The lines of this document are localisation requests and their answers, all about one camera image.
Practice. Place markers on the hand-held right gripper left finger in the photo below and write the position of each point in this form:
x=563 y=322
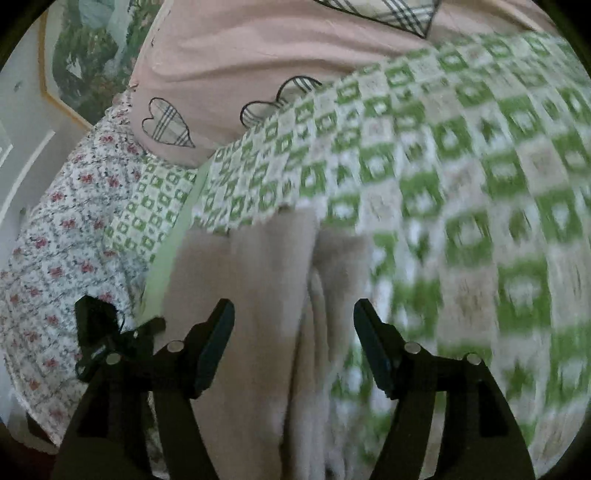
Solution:
x=214 y=350

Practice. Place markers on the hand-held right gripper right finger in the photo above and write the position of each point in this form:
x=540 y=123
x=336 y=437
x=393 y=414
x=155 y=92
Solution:
x=376 y=355

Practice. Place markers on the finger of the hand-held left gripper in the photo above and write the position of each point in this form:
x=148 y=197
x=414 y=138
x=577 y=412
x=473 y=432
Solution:
x=97 y=318
x=145 y=330

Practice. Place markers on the grey knitted sweater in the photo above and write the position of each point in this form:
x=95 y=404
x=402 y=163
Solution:
x=263 y=286

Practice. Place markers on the floral bed sheet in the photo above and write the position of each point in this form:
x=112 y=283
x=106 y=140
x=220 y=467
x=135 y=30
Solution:
x=60 y=240

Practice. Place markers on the white panelled door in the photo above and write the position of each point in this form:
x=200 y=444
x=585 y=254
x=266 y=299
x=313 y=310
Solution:
x=23 y=157

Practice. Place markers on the green checked blanket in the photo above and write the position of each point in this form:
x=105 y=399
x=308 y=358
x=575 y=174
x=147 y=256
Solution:
x=461 y=184

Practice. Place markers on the pink quilt with plaid hearts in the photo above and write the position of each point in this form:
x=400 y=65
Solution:
x=254 y=55

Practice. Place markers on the framed wall picture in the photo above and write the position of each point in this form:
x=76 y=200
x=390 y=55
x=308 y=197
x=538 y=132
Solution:
x=87 y=60

